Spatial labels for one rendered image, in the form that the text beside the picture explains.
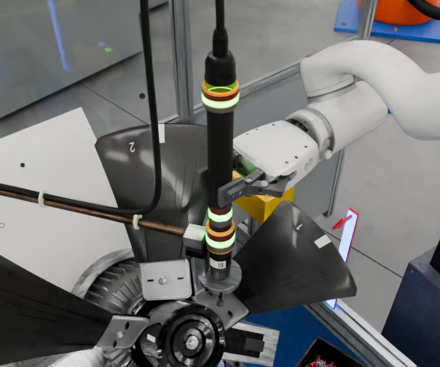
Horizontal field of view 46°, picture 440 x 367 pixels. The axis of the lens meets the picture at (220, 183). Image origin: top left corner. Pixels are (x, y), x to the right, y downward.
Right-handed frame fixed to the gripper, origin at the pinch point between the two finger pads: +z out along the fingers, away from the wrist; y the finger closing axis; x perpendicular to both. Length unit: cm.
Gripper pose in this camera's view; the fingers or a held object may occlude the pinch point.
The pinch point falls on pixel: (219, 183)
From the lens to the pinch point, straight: 71.6
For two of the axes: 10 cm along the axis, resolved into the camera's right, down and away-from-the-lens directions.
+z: -7.8, 4.2, -4.7
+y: -6.3, -5.3, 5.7
